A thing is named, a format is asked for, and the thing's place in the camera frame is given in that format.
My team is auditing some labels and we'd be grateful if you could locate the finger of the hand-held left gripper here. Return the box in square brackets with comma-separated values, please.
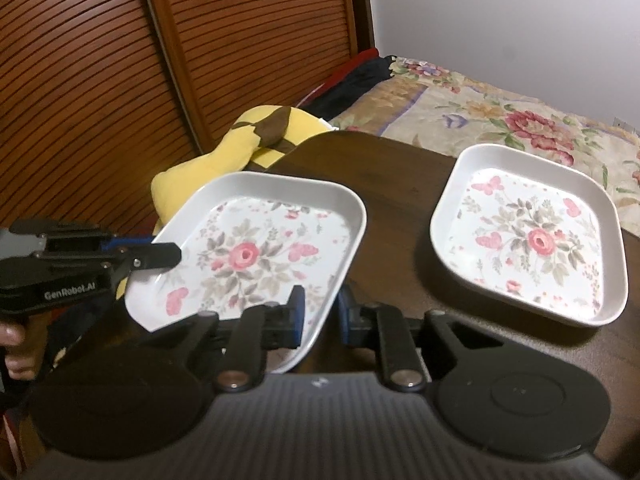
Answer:
[111, 241, 183, 295]
[97, 235, 158, 256]

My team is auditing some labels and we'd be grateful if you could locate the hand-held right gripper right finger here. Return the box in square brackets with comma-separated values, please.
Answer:
[336, 288, 505, 392]

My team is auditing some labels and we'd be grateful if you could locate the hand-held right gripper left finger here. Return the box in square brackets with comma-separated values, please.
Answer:
[149, 285, 307, 394]

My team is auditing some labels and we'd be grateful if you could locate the white floral square plate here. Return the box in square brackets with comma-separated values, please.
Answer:
[122, 171, 368, 375]
[429, 143, 629, 330]

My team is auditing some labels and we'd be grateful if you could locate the person's left hand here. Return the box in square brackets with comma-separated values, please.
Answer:
[0, 323, 42, 382]

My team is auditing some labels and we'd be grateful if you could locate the yellow plush toy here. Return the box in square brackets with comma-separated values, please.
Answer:
[151, 104, 341, 228]

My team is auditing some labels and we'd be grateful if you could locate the wooden slatted wardrobe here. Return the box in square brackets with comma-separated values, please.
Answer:
[0, 0, 377, 257]

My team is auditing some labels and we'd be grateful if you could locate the dark red and black cloth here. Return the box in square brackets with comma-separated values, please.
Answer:
[294, 47, 397, 122]

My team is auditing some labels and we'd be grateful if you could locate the floral printed blanket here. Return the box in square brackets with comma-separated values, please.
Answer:
[329, 55, 640, 237]

